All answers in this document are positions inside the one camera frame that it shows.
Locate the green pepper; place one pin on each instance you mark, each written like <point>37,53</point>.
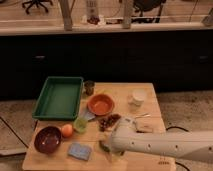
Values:
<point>103,145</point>

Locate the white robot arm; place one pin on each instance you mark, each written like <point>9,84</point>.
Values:
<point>196,146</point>

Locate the orange red bowl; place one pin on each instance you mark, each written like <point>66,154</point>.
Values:
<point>100,104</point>

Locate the dark maroon bowl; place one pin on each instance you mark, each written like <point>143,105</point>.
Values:
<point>48,140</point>

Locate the dark metal cup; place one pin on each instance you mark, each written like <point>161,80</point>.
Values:
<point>89,87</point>

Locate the grey spatula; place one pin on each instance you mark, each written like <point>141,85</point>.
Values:
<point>87,115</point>

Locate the bunch of dark grapes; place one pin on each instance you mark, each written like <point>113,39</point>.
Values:
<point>108,121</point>

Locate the small green cup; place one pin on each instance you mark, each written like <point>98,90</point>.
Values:
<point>80,125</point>

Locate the green plastic tray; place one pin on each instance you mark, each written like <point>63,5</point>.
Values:
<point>59,99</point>

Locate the orange fruit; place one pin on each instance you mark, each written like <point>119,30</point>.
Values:
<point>67,130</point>

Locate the blue sponge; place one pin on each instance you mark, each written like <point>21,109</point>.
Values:
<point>79,151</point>

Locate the black office chair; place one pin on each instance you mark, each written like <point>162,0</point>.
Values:
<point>38,3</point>

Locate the wooden post right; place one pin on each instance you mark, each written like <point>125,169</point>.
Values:
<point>128,5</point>

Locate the wooden post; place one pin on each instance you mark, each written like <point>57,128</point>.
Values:
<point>128,5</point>
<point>66,14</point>

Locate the wooden post left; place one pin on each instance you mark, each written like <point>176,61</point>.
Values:
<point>66,14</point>

